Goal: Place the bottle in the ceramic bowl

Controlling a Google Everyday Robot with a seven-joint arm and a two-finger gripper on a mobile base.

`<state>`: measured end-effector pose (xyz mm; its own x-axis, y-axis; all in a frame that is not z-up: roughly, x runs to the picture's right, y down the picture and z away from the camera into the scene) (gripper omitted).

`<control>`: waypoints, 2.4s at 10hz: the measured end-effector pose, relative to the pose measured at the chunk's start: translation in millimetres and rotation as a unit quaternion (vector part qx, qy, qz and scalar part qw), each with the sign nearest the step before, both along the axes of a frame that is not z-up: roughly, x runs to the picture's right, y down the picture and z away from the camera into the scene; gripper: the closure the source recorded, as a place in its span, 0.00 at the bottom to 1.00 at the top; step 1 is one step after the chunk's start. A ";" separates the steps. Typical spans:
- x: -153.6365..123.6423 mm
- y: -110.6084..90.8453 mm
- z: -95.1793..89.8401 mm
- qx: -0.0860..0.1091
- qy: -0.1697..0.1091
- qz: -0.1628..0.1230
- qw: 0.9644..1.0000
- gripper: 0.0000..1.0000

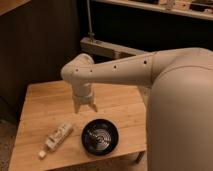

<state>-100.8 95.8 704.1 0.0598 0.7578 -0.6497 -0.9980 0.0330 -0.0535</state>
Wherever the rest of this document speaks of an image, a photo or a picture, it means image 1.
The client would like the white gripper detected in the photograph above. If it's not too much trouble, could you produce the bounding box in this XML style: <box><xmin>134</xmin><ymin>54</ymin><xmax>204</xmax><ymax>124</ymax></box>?
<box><xmin>72</xmin><ymin>83</ymin><xmax>98</xmax><ymax>114</ymax></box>

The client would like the clear plastic bottle white cap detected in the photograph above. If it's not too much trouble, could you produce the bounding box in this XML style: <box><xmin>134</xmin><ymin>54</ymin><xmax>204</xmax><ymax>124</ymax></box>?
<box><xmin>38</xmin><ymin>123</ymin><xmax>73</xmax><ymax>159</ymax></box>

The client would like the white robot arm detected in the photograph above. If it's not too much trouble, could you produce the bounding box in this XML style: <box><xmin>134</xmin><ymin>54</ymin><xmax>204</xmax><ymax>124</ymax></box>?
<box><xmin>61</xmin><ymin>47</ymin><xmax>213</xmax><ymax>171</ymax></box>

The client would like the black ceramic bowl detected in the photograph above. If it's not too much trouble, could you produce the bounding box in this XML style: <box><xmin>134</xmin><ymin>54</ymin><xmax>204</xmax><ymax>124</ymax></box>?
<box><xmin>81</xmin><ymin>119</ymin><xmax>119</xmax><ymax>156</ymax></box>

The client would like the wooden table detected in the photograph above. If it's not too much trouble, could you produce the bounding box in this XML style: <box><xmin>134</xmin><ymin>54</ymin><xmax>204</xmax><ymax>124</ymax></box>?
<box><xmin>9</xmin><ymin>81</ymin><xmax>146</xmax><ymax>171</ymax></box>

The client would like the grey metal beam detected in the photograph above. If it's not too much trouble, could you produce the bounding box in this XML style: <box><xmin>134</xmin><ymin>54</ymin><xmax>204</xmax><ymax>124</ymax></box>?
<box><xmin>80</xmin><ymin>37</ymin><xmax>147</xmax><ymax>59</ymax></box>

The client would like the metal vertical pole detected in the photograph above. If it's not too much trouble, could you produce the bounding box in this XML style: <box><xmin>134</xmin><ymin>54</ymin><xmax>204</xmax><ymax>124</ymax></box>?
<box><xmin>86</xmin><ymin>0</ymin><xmax>94</xmax><ymax>42</ymax></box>

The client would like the upper wooden shelf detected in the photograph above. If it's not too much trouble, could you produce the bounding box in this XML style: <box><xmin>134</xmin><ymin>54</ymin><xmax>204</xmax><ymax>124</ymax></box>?
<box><xmin>93</xmin><ymin>0</ymin><xmax>213</xmax><ymax>21</ymax></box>

